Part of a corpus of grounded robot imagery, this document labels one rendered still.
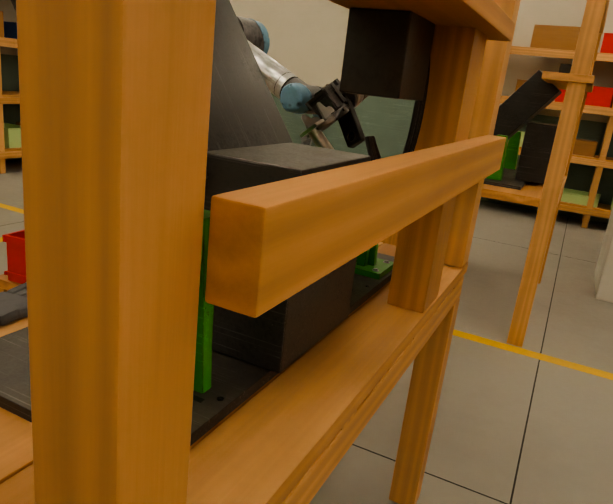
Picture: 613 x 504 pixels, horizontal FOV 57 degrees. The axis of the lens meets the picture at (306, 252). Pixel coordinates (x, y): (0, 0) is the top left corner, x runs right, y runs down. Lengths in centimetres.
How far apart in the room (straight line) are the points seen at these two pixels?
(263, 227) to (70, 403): 19
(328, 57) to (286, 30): 82
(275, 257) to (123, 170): 14
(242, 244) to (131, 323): 10
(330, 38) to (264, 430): 834
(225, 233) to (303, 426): 49
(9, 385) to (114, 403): 52
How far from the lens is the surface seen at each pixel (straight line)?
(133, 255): 39
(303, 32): 919
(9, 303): 115
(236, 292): 45
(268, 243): 43
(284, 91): 152
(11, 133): 721
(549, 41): 772
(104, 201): 38
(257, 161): 88
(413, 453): 204
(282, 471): 79
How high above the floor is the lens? 137
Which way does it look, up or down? 17 degrees down
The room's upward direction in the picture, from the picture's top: 7 degrees clockwise
